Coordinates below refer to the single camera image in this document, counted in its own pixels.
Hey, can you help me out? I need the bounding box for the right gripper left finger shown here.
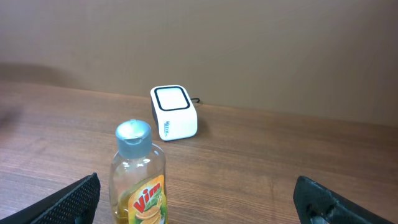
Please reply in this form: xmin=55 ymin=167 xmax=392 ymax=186
xmin=1 ymin=172 xmax=101 ymax=224

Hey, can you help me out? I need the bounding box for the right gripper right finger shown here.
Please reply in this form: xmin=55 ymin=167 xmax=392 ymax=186
xmin=293 ymin=176 xmax=392 ymax=224

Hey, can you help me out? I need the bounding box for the yellow dish soap bottle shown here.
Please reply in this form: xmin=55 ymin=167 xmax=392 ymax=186
xmin=109 ymin=119 xmax=169 ymax=224

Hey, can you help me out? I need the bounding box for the white barcode scanner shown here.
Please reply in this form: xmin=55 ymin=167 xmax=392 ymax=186
xmin=150 ymin=85 xmax=198 ymax=141

